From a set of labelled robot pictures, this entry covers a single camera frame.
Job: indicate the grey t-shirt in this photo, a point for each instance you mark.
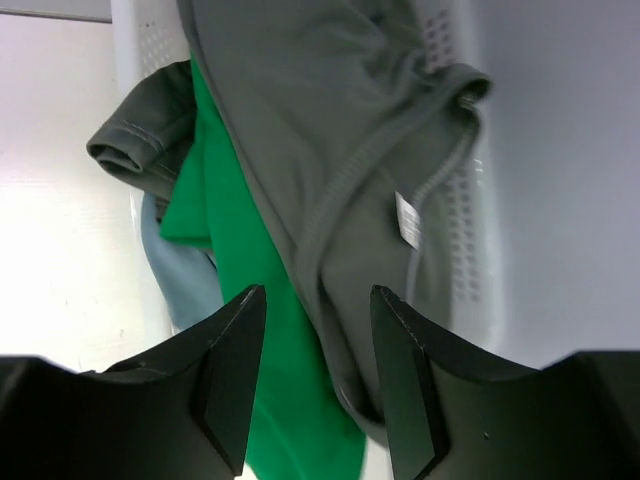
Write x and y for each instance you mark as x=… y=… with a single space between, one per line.
x=348 y=121

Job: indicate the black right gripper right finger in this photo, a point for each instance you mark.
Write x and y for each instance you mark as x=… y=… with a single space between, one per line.
x=456 y=411

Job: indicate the white plastic laundry basket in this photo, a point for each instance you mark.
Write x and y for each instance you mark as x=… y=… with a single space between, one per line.
x=148 y=36

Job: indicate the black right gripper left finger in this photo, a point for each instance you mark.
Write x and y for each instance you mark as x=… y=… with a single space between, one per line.
x=179 y=410

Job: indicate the green t-shirt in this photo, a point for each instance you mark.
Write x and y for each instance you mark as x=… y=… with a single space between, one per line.
x=298 y=430

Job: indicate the light blue t-shirt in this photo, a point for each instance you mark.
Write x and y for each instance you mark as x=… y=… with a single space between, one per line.
x=187 y=276

